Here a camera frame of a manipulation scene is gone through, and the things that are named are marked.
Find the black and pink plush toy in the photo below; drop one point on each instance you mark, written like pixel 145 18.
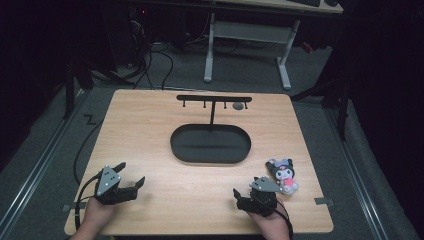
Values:
pixel 285 176

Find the white-framed wooden desk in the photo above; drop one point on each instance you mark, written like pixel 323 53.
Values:
pixel 248 31

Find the person's right hand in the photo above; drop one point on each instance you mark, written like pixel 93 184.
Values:
pixel 270 223

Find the grey round table cap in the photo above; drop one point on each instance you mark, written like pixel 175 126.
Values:
pixel 238 106

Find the black metal stand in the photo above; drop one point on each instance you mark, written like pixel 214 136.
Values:
pixel 78 80
pixel 336 96

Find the person's left hand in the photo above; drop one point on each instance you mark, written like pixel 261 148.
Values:
pixel 97 213

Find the black keyboard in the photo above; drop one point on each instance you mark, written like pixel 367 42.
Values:
pixel 306 2

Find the grey tape strip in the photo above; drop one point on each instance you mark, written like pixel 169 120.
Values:
pixel 324 201
pixel 68 208

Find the black hook stand with tray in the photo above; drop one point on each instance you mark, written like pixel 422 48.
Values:
pixel 210 144

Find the metal floor rail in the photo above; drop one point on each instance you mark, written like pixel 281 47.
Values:
pixel 33 173
pixel 358 173

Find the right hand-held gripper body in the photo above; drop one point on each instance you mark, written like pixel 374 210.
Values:
pixel 261 200

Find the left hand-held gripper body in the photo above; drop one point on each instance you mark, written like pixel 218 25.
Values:
pixel 108 191

